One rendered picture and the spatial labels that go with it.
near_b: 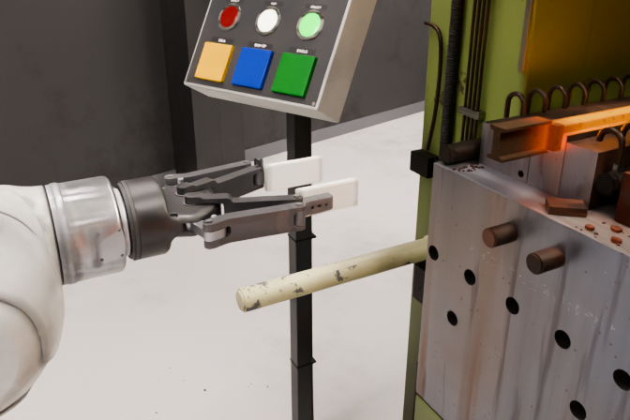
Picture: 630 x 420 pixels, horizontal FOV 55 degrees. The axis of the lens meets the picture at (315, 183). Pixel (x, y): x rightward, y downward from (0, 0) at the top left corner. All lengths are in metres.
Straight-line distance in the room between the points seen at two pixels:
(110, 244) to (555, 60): 0.82
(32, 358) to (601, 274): 0.61
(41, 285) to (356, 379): 1.61
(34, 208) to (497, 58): 0.81
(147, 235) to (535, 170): 0.55
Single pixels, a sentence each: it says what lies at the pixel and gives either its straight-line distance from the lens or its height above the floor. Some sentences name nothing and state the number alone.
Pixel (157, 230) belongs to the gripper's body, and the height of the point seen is 1.00.
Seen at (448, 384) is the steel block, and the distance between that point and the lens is 1.08.
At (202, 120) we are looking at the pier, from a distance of 3.08.
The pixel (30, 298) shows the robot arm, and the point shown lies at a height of 1.06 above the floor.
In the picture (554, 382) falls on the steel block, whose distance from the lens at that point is 0.89.
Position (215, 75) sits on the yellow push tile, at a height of 0.99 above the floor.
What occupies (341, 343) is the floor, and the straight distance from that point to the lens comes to 2.06.
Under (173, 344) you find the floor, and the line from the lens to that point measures 2.10.
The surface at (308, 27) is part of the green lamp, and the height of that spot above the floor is 1.09.
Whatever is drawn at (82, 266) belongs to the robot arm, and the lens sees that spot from 0.55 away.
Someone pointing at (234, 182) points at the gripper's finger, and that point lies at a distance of 0.64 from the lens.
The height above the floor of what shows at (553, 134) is 1.00.
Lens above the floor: 1.24
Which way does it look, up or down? 22 degrees down
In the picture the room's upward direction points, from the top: straight up
